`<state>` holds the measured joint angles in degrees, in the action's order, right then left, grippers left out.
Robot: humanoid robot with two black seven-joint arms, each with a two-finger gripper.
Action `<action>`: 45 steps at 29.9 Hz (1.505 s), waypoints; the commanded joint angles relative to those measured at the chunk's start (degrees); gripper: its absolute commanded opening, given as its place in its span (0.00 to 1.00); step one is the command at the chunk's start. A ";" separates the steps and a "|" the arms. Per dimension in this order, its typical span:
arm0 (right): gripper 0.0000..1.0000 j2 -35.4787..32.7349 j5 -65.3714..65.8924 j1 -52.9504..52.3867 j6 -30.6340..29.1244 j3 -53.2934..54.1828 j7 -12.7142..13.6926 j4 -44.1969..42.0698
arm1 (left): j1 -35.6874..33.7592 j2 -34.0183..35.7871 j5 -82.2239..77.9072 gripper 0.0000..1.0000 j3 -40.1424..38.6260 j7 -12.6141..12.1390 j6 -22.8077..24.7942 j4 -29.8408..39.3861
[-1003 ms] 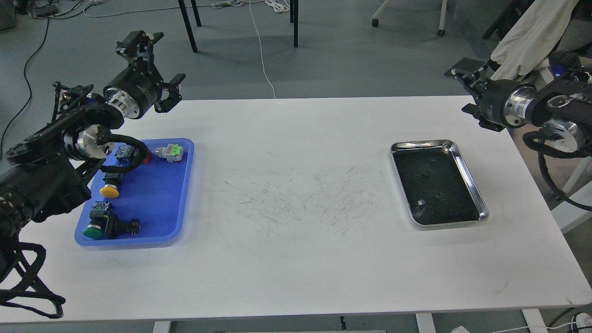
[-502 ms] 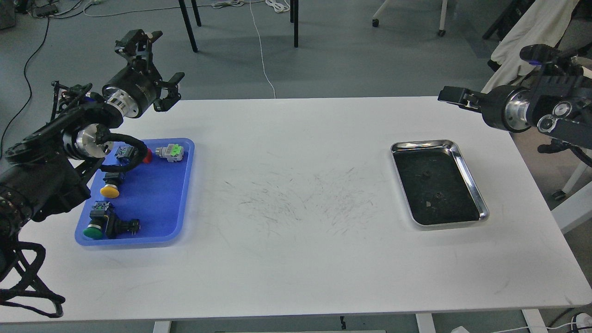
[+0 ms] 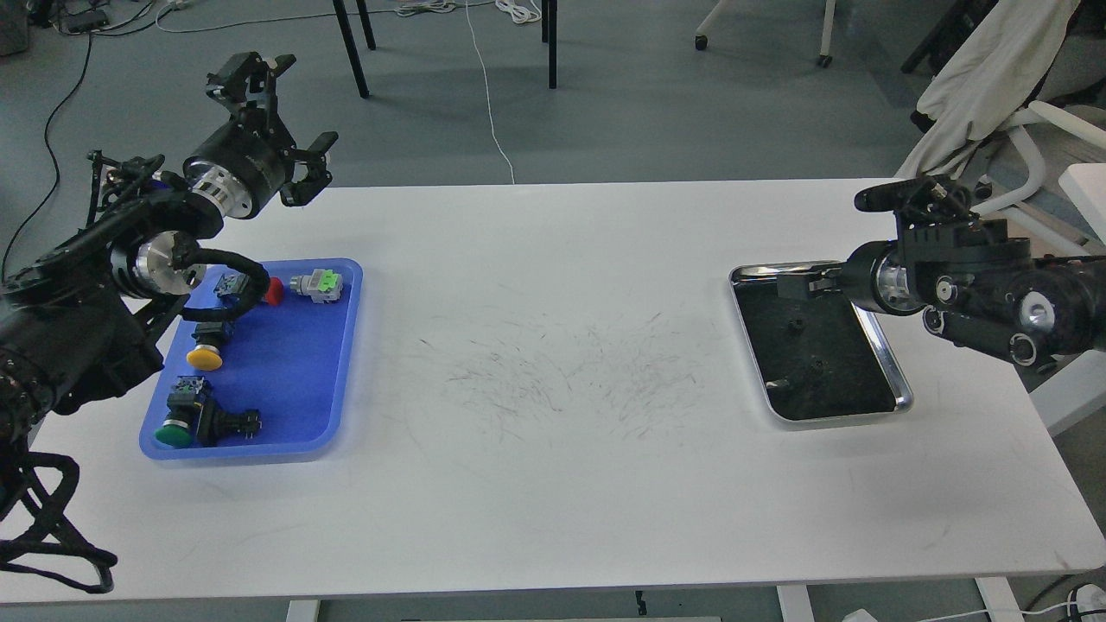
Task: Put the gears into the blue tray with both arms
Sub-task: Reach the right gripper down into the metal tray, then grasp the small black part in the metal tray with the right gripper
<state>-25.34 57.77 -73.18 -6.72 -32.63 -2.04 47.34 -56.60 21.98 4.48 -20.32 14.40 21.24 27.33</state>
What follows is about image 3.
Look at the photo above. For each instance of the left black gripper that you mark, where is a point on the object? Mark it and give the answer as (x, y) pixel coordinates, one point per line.
(255, 151)

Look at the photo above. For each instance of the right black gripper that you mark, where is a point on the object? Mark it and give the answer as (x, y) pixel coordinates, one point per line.
(858, 279)

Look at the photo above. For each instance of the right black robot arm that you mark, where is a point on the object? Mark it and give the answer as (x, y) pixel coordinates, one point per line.
(975, 285)

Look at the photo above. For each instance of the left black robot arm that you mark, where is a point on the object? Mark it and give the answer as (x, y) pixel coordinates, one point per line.
(82, 323)

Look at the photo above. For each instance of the steel tray with black mat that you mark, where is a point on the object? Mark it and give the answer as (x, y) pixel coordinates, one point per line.
(840, 368)

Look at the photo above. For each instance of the blue plastic tray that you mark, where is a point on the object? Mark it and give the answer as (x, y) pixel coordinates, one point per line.
(288, 362)

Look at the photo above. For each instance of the white chair with beige cloth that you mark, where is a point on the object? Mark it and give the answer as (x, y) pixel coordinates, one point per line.
(978, 120)

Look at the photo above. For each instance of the red push button switch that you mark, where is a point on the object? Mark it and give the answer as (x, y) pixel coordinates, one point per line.
(272, 292)

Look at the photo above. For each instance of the green grey switch module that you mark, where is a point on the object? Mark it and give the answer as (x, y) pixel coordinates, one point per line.
(321, 286)

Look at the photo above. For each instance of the yellow push button switch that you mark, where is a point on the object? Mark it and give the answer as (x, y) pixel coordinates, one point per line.
(210, 338)

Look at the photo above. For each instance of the black switch module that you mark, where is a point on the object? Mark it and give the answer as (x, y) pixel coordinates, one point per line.
(216, 423)

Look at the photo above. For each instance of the green push button switch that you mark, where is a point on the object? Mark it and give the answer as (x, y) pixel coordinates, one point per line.
(186, 402)

